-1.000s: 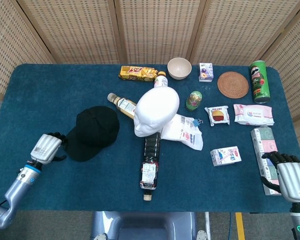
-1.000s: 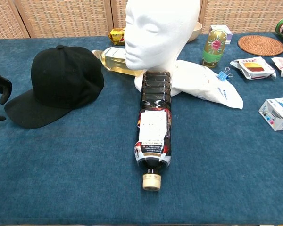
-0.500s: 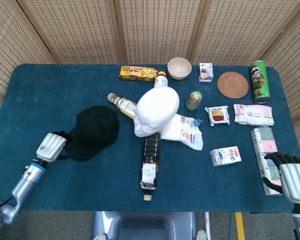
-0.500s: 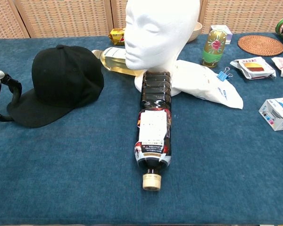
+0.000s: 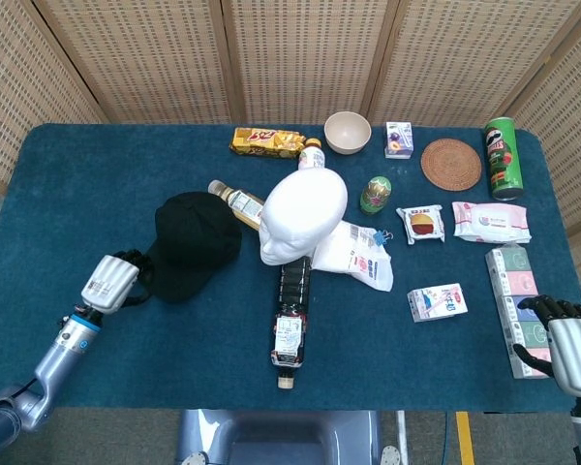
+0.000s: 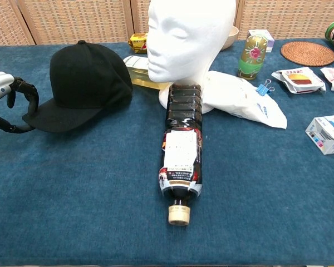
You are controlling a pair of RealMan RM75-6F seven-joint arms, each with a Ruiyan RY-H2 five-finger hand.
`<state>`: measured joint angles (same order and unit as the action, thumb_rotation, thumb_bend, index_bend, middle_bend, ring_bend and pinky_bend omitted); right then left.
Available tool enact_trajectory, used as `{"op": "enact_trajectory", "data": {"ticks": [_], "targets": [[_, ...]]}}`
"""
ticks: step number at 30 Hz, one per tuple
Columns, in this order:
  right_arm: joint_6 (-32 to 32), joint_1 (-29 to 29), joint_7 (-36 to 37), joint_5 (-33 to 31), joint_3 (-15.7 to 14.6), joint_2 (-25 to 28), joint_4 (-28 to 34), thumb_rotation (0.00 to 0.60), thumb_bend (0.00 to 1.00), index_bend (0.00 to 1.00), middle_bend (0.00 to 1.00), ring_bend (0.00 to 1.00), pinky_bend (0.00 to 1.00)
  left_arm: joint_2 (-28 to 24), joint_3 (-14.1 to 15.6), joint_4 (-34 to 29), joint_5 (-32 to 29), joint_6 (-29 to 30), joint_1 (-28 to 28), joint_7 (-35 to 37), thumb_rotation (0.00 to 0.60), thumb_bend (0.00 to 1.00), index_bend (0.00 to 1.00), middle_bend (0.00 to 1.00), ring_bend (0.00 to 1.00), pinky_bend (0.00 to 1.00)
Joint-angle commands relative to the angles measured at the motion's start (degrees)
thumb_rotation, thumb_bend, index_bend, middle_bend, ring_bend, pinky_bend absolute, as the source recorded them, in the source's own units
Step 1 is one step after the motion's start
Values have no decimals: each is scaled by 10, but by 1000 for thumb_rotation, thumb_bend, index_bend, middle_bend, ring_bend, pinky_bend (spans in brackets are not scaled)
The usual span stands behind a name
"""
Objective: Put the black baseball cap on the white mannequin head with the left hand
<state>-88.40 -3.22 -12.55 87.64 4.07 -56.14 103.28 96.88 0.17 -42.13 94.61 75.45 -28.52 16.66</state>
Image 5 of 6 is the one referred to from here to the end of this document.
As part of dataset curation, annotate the cake snack packet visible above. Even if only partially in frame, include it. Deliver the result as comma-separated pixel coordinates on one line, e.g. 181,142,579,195
395,203,446,245

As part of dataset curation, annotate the yellow snack packet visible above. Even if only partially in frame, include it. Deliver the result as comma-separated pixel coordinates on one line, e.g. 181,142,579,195
229,126,306,160

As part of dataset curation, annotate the beige bowl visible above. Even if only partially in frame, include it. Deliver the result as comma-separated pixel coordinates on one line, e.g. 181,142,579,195
323,110,373,155

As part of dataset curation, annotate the pastel tissue multipack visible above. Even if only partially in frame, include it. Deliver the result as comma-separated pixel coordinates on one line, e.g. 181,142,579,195
484,245,553,380

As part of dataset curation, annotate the green Pringles can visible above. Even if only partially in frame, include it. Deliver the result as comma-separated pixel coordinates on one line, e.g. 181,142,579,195
483,115,523,202

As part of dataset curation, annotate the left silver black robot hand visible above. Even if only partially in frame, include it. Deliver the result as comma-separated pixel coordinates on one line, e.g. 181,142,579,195
79,249,154,315

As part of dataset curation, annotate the purple white juice carton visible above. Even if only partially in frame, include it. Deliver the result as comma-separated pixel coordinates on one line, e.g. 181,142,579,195
384,121,414,160

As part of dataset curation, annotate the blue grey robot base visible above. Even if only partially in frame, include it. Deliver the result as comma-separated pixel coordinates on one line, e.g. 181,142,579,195
176,409,383,465

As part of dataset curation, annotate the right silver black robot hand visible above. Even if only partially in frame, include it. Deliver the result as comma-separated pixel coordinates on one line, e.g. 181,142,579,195
512,294,581,399

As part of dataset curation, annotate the white blue milk carton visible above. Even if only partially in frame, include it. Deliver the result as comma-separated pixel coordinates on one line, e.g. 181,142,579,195
407,283,468,325

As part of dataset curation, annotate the white plastic bag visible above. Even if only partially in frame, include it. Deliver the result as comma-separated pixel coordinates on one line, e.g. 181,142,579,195
312,220,395,293

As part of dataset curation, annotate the round woven rattan coaster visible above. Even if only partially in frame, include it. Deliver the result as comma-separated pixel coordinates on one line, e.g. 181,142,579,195
420,138,483,191

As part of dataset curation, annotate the white milk tea bottle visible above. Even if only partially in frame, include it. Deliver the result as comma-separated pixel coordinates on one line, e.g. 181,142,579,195
297,137,326,171

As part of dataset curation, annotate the green gold egg doll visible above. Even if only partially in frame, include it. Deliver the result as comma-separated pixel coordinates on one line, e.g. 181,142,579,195
359,174,393,216

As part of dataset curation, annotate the blue tablecloth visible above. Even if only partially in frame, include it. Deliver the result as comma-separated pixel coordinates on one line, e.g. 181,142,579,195
0,123,581,413

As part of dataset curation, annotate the pale yellow tea bottle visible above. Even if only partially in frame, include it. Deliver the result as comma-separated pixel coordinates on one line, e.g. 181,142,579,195
207,179,266,232

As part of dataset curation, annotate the dark drink plastic bottle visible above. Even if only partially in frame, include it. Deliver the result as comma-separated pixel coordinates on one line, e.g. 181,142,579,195
269,256,313,390

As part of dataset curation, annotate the woven folding screen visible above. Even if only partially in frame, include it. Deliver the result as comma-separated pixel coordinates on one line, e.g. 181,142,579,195
0,0,581,238

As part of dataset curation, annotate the pink wet wipes pack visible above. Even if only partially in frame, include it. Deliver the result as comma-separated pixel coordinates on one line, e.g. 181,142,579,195
451,201,534,244

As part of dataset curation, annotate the black baseball cap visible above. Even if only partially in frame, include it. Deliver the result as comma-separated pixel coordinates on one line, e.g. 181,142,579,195
147,191,243,305

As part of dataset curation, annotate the white foam mannequin head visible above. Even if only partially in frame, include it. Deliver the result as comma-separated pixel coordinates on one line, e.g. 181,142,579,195
259,169,349,267

